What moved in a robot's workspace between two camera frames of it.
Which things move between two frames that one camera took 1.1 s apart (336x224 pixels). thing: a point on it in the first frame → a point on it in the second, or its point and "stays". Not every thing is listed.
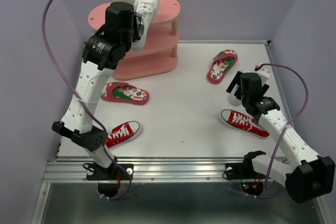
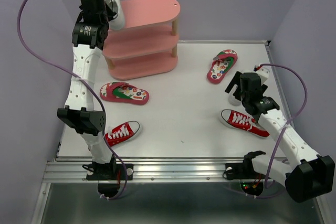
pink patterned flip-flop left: (123, 92) stays
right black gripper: (237, 80) stays
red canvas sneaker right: (238, 121) stays
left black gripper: (133, 18) → (110, 13)
